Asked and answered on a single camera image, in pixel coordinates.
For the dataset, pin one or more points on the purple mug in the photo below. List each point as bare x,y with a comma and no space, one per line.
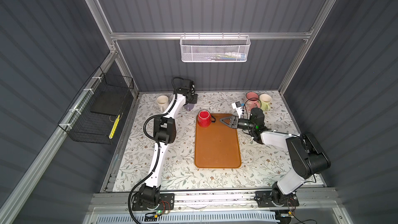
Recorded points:
189,106

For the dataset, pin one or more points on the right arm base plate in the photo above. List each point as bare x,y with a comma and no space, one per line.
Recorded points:
273,198

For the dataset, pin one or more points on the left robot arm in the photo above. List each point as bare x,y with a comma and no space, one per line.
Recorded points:
161,129

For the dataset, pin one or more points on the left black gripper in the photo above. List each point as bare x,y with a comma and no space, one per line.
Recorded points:
193,99

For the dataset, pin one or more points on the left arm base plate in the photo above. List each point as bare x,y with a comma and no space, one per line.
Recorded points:
159,202

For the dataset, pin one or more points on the light green mug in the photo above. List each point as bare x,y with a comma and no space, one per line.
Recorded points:
265,101

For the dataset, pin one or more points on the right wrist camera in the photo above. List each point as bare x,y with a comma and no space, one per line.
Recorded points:
239,107

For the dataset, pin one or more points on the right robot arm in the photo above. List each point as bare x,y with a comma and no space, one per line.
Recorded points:
306,154

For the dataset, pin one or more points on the pink patterned mug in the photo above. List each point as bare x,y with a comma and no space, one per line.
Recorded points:
252,101

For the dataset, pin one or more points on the white slotted cable duct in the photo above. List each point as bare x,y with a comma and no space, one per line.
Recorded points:
212,217

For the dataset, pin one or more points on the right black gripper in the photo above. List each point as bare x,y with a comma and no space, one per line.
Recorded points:
235,121

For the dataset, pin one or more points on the yellow marker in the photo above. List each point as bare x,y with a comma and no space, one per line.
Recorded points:
114,127

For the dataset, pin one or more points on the black wire basket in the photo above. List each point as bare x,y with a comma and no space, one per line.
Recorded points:
105,96

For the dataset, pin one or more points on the white mug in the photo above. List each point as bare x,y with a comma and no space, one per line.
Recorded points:
163,102

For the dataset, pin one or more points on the aluminium rail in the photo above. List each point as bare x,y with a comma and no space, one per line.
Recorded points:
307,197

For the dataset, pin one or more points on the orange plastic tray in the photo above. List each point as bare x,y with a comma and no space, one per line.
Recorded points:
217,146

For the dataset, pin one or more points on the red mug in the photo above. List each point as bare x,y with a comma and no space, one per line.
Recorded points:
204,119

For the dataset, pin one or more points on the white wire mesh basket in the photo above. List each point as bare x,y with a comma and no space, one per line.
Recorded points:
212,49

